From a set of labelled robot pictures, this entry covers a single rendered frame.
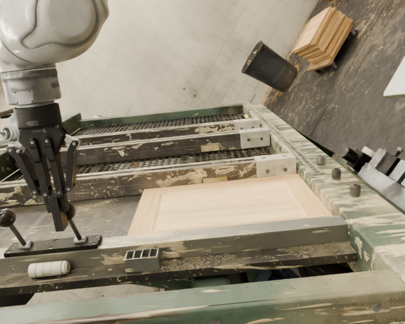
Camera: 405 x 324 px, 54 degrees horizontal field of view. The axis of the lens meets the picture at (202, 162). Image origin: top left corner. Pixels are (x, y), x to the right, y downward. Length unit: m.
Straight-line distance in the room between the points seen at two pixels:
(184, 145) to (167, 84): 4.77
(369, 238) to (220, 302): 0.33
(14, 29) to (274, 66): 5.09
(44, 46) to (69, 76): 6.02
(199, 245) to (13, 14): 0.55
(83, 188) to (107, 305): 0.68
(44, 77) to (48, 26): 0.20
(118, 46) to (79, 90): 0.91
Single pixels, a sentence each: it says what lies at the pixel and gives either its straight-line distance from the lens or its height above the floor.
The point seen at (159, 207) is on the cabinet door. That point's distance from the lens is 1.10.
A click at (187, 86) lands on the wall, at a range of 6.44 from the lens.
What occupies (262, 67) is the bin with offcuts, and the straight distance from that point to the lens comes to 5.51.
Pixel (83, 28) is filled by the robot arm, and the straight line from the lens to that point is 0.53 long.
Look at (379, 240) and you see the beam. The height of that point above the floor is 0.89.
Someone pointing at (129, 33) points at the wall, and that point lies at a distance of 6.55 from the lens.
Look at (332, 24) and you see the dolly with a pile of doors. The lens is 4.38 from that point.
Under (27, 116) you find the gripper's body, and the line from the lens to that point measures 0.72.
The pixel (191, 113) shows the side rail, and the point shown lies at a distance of 2.66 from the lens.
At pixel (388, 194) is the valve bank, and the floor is 0.74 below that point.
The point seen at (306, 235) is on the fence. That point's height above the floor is 0.97.
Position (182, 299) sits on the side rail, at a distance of 0.65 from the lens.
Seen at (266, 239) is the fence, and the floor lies 1.03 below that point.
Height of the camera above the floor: 1.36
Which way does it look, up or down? 9 degrees down
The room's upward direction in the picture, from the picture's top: 61 degrees counter-clockwise
